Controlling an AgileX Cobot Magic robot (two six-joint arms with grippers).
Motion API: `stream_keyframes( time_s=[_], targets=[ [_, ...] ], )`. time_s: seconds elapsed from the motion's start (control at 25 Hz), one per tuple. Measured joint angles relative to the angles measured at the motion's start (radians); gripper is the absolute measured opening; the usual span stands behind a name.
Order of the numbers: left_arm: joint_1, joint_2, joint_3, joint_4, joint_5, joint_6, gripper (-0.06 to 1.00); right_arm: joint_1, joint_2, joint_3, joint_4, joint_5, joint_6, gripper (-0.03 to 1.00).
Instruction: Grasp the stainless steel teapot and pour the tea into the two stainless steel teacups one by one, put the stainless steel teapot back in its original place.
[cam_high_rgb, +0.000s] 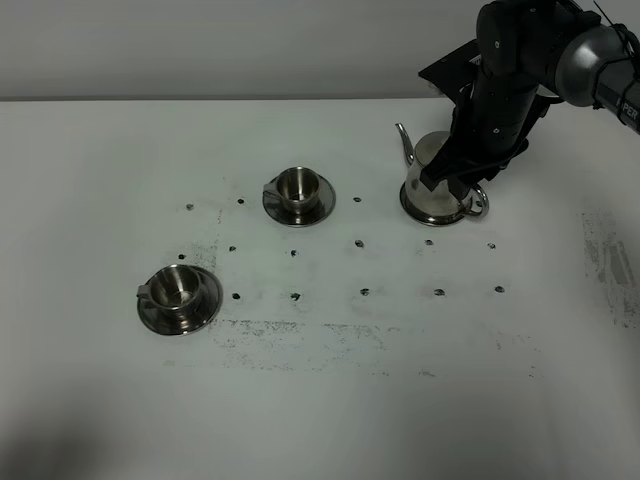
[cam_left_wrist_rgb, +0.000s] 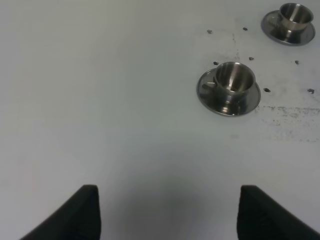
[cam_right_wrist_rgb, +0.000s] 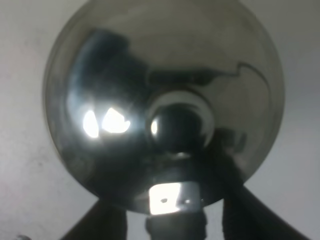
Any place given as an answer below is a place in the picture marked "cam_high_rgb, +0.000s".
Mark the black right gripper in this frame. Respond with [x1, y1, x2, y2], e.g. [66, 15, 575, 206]
[420, 74, 539, 201]

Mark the stainless steel teapot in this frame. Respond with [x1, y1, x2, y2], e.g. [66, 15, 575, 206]
[394, 122, 489, 221]

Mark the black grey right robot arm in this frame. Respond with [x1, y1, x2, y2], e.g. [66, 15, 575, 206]
[419, 1, 639, 199]

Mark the steel saucer under teapot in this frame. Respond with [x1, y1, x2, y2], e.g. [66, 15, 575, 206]
[399, 185, 489, 227]

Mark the far stainless steel saucer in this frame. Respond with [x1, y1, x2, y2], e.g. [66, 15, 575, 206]
[262, 166, 336, 227]

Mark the stainless steel saucer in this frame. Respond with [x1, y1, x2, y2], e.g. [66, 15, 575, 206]
[137, 265, 223, 336]
[262, 166, 336, 227]

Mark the far stainless steel teacup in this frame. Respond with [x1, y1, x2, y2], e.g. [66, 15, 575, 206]
[263, 166, 321, 215]

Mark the stainless steel teacup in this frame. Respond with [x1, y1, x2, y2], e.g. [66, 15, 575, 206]
[136, 264, 203, 316]
[263, 166, 321, 215]

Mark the near stainless steel saucer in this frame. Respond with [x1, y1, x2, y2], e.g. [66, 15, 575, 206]
[137, 265, 223, 336]

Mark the near stainless steel teacup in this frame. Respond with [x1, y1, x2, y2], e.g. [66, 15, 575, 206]
[136, 264, 203, 316]

